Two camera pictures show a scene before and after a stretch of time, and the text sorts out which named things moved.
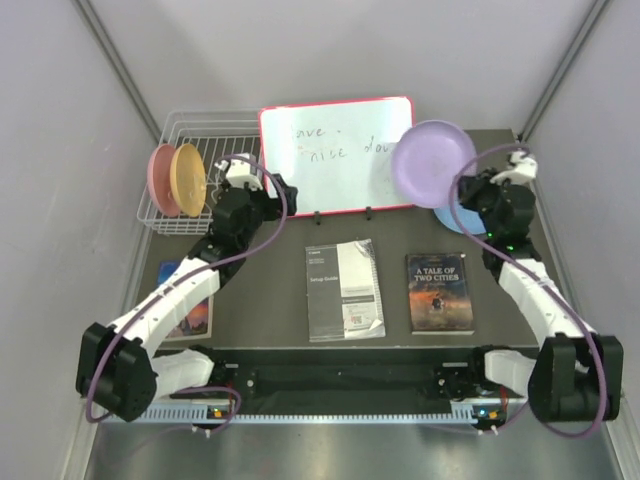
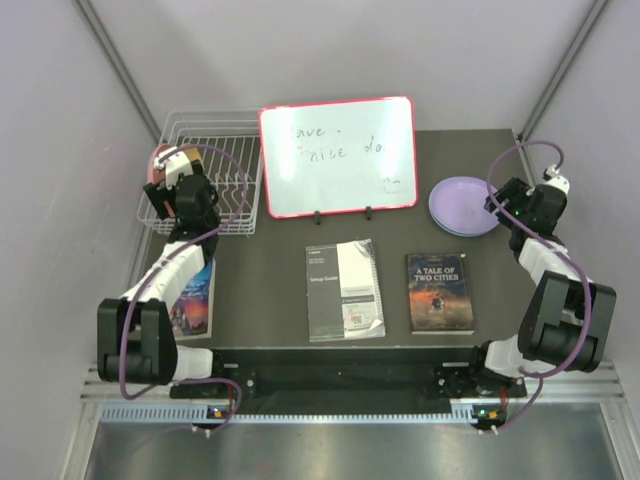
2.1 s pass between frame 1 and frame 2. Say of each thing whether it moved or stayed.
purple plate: moved
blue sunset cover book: stayed
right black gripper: moved
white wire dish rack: stayed
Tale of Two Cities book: stayed
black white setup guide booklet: stayed
